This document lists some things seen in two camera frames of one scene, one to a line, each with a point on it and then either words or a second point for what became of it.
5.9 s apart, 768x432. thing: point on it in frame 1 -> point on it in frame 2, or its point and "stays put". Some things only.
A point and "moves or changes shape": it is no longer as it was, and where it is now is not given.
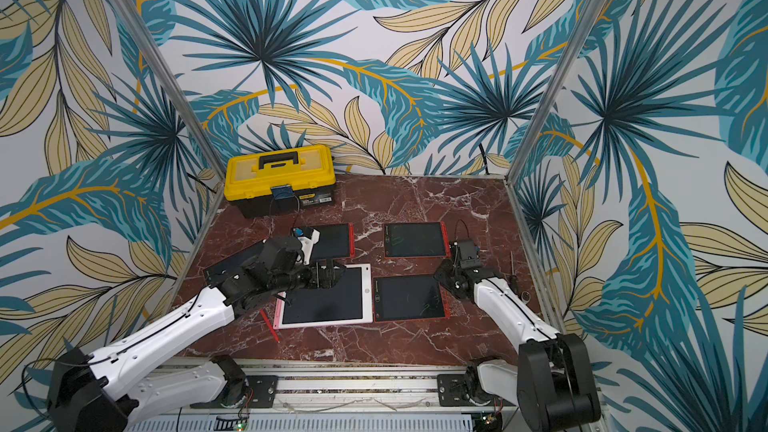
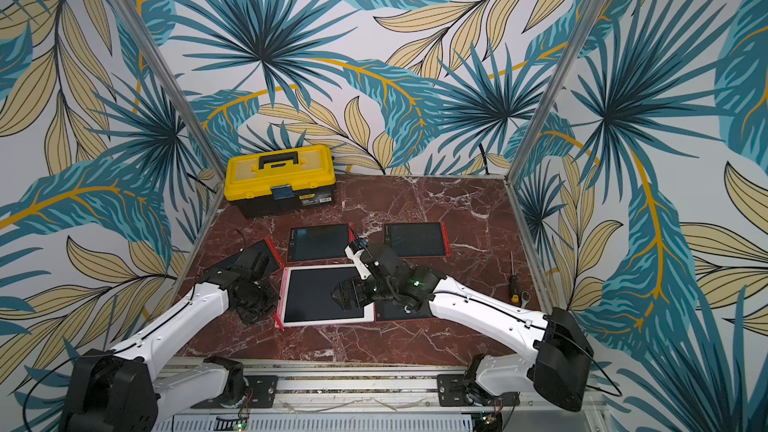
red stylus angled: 267,322 moves or changes shape
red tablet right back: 416,240 stays put
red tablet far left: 222,267 stays put
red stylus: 447,249 stays put
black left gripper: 318,282 -> 254,318
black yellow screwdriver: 513,279 stays put
